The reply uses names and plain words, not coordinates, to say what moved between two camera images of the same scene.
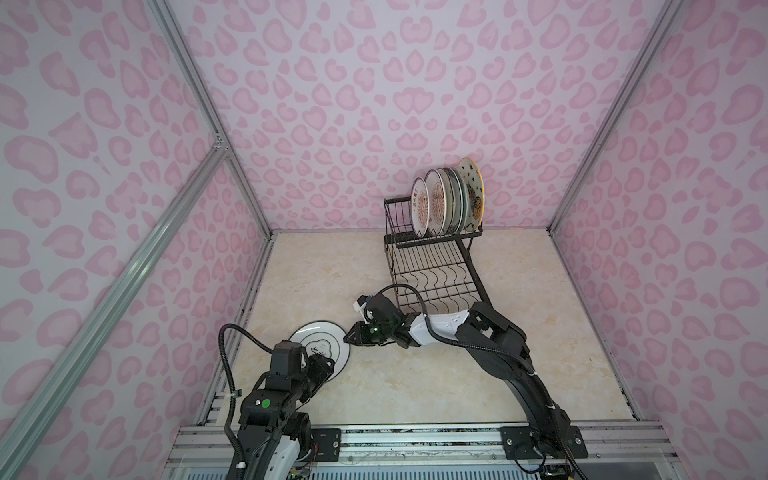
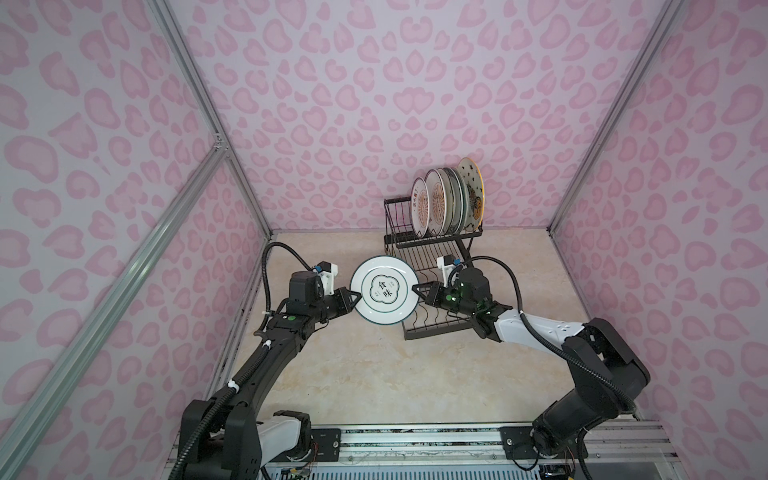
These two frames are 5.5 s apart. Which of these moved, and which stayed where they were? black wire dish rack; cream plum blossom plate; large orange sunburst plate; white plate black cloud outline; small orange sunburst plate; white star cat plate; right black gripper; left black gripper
Moved: right black gripper; left black gripper; white plate black cloud outline
Stayed: black wire dish rack; cream plum blossom plate; large orange sunburst plate; white star cat plate; small orange sunburst plate
